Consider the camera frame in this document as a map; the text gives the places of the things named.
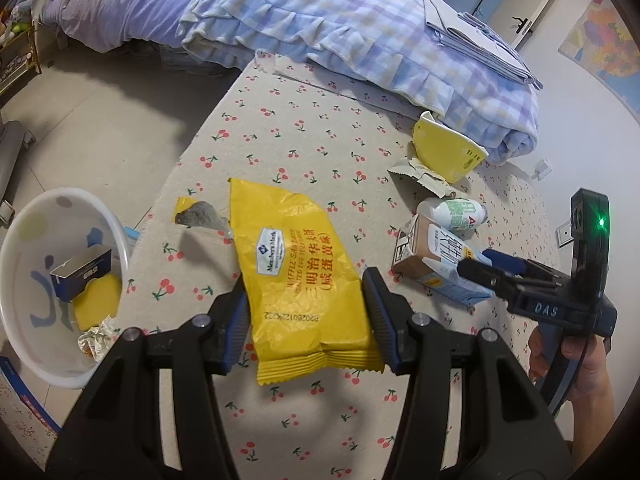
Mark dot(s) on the small torn yellow wrapper piece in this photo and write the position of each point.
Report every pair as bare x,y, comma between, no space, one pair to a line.
199,214

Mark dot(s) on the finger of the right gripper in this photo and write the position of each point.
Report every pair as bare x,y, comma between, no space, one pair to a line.
505,285
525,268

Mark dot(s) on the yellow sponge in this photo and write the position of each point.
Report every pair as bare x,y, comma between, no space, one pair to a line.
99,300

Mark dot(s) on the wall socket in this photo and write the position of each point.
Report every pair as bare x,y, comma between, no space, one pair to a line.
564,234

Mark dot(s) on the white patterned trash bin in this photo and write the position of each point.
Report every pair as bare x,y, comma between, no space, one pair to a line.
62,240

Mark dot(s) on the cherry print tablecloth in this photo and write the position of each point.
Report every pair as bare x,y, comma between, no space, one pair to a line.
298,130

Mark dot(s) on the torn cardboard piece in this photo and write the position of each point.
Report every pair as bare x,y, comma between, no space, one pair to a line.
409,166

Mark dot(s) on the large white paper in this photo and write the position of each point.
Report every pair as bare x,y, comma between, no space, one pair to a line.
97,340

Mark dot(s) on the wooden toy shelf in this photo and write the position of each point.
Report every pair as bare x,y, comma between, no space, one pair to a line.
19,52

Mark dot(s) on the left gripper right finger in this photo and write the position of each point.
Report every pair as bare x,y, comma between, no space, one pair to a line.
412,344

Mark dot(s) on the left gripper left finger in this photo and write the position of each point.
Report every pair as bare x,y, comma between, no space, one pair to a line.
206,346

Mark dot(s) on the wall map poster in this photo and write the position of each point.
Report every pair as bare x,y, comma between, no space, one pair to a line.
601,44

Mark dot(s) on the brown milk carton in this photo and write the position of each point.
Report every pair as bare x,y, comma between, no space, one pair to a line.
429,255

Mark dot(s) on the blue plaid folded blanket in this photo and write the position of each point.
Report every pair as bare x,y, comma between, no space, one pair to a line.
390,43

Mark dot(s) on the blue white cardboard box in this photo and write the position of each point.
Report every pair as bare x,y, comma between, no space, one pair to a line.
70,278

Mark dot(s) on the white yogurt drink bottle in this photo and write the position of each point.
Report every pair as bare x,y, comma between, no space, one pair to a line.
454,214

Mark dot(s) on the yellow torn paper cup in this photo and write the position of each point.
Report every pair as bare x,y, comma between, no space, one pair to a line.
449,153

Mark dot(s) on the yellow snack wrapper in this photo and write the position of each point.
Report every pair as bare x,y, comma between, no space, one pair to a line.
306,305

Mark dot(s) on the folded striped sheets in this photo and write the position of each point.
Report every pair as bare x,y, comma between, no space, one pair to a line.
471,37

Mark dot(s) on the purple bed sheet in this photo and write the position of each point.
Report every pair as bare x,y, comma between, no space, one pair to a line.
104,25

